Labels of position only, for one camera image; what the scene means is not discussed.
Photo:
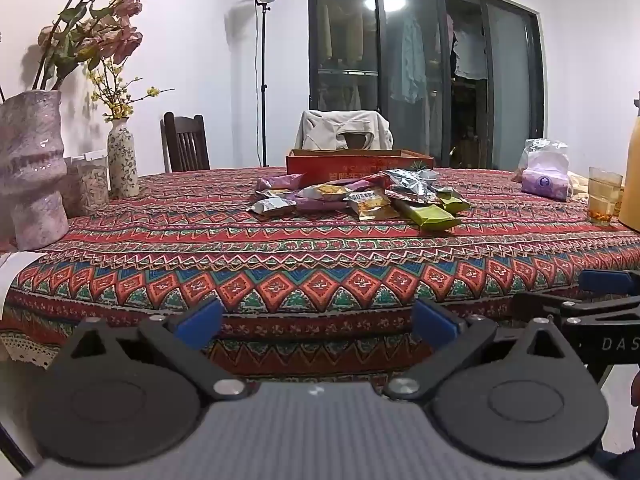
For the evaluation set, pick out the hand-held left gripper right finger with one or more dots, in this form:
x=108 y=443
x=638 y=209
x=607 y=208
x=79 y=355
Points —
x=434 y=321

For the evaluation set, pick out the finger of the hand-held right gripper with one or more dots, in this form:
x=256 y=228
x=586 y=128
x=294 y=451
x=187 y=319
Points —
x=605 y=281
x=600 y=305

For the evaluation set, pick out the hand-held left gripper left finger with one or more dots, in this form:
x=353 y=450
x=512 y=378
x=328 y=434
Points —
x=200 y=321

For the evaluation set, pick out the pile of assorted snack packets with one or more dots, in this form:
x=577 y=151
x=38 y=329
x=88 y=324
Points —
x=370 y=205

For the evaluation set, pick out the red cardboard box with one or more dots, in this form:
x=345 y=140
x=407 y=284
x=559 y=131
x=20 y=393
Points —
x=340 y=167

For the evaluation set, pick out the glass of tea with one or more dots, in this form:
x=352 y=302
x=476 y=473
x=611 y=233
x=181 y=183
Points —
x=604 y=195

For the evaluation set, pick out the yellow thermos jug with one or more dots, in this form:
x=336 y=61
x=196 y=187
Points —
x=632 y=175

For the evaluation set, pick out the purple tissue pack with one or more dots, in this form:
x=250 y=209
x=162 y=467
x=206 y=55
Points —
x=545 y=180

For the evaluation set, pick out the crinkled clear plastic bag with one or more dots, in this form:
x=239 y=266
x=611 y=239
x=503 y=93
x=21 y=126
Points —
x=545 y=146

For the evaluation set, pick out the clear patterned jar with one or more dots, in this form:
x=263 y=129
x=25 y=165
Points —
x=87 y=185

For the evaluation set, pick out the dark wooden chair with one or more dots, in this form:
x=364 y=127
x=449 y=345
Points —
x=185 y=145
x=365 y=141

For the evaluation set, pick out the small floral vase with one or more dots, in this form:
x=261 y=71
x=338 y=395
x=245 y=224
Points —
x=123 y=160

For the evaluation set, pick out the beige jacket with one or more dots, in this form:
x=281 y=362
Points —
x=330 y=130

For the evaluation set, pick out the black framed sliding glass door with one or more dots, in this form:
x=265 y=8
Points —
x=510 y=85

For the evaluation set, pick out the large pink ceramic vase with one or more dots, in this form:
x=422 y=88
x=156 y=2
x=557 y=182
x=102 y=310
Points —
x=30 y=160

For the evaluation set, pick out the yellow flower branches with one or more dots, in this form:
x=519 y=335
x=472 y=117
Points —
x=116 y=95

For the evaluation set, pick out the hanging light blue shirt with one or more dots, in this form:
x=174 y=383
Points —
x=409 y=60

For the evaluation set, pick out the hanging white garment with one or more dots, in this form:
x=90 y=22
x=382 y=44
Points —
x=470 y=55

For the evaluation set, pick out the dried pink flowers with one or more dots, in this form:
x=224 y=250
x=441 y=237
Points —
x=117 y=45

